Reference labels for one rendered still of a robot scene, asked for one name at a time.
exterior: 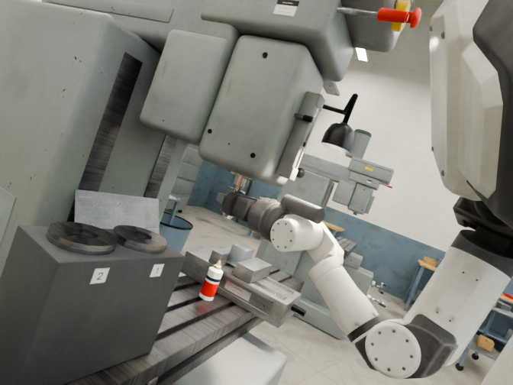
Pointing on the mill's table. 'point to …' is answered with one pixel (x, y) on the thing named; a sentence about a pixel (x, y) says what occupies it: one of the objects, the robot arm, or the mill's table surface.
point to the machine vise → (278, 299)
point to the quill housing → (259, 106)
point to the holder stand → (81, 299)
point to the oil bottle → (211, 282)
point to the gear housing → (291, 27)
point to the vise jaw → (252, 270)
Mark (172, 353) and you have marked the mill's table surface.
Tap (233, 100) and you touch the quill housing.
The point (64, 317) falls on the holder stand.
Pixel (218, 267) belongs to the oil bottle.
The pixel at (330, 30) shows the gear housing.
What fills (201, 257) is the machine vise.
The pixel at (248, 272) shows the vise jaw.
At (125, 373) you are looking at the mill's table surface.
